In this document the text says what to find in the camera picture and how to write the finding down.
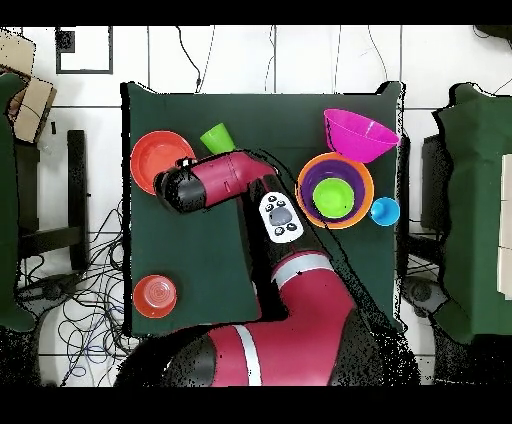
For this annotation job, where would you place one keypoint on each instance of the small green bowl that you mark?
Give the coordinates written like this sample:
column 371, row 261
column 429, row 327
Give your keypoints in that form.
column 333, row 198

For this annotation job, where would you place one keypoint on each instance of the purple bowl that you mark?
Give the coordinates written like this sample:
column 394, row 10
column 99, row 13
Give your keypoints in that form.
column 332, row 168

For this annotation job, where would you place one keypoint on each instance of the large orange bowl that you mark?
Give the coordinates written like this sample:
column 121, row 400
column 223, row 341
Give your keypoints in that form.
column 370, row 200

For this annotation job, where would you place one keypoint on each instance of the wide red-orange bowl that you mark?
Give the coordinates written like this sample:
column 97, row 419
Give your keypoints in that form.
column 156, row 156

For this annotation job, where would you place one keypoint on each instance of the large pink bowl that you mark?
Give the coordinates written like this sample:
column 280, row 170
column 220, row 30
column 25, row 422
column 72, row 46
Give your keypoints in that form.
column 356, row 138

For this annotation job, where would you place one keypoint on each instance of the small orange bowl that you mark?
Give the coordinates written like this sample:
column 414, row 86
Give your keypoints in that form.
column 156, row 296

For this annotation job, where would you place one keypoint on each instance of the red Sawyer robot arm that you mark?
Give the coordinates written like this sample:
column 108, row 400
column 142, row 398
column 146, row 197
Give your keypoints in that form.
column 296, row 320

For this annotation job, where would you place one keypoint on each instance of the dark green tablecloth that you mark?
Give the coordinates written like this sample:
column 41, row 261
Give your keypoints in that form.
column 192, row 248

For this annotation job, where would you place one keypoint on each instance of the green cup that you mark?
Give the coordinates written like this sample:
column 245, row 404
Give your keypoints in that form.
column 218, row 138

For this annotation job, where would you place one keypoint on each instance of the blue cup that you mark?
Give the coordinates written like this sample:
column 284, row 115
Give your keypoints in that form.
column 386, row 212

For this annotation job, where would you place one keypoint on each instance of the black stand base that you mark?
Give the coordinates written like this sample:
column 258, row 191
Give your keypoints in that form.
column 52, row 290
column 422, row 292

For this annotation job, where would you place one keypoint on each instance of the green cloth covered table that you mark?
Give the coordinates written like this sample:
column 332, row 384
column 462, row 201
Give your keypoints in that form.
column 476, row 200
column 6, row 200

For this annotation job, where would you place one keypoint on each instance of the cardboard box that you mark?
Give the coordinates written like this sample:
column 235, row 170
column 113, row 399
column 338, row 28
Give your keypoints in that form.
column 14, row 52
column 34, row 110

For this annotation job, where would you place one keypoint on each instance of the white box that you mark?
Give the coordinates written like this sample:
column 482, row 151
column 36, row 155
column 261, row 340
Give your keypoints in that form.
column 506, row 224

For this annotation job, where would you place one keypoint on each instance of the black chair frame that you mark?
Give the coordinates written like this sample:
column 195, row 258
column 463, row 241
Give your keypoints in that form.
column 76, row 192

